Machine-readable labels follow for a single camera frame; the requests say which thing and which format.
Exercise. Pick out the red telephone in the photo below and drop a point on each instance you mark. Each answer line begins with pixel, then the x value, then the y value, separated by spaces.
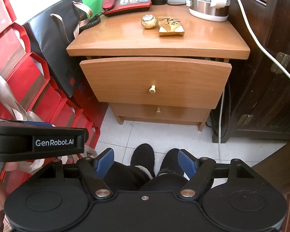
pixel 133 1

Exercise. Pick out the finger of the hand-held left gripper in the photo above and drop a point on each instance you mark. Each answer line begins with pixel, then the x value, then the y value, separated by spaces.
pixel 38 124

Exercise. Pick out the gold tea packet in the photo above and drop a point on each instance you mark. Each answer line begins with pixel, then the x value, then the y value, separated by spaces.
pixel 170 27

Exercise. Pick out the dark wooden cabinet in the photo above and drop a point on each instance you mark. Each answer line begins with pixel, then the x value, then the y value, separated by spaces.
pixel 261 101

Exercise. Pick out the person's leg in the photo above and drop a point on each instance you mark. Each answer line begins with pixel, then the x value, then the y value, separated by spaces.
pixel 125 176
pixel 164 183

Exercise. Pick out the wooden nightstand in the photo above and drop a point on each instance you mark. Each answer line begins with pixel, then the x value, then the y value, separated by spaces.
pixel 125 38

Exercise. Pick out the brown wooden panel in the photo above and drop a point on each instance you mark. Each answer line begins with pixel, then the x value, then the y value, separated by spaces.
pixel 278 159

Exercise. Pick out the large wooden drawer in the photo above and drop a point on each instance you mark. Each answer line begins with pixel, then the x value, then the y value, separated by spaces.
pixel 135 77

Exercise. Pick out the person's right leg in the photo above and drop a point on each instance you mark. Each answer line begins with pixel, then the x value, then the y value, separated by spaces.
pixel 164 183

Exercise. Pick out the row of red gift bags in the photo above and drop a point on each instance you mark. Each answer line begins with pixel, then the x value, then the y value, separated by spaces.
pixel 26 77

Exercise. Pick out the person's right black shoe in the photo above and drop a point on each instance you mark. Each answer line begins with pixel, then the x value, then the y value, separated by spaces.
pixel 170 160

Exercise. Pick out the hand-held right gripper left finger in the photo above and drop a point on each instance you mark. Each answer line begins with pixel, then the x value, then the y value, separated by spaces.
pixel 105 162

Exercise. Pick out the white steel electric kettle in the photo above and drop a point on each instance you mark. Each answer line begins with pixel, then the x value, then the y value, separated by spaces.
pixel 205 4

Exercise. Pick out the small brass hinge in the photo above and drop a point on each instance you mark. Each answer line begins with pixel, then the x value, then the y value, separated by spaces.
pixel 246 120

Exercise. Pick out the small wooden drawer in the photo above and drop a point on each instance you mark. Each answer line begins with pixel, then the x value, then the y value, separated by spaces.
pixel 135 112

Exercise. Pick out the person's left black shoe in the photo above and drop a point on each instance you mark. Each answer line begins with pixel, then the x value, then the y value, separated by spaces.
pixel 142 157

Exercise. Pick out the large brass hinge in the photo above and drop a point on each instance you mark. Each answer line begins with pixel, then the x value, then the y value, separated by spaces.
pixel 280 62

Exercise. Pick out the person's black shoe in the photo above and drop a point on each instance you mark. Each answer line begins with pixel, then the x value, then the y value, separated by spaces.
pixel 170 160
pixel 142 157

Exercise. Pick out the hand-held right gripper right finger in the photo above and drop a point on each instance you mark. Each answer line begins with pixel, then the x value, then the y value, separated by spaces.
pixel 187 164

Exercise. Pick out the person's left leg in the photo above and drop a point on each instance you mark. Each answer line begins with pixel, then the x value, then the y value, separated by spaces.
pixel 125 176

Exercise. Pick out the gold foil ball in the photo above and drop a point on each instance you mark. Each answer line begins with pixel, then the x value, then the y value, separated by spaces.
pixel 148 21

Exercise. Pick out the black paper gift bag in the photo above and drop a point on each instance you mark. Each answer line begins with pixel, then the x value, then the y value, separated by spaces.
pixel 53 53

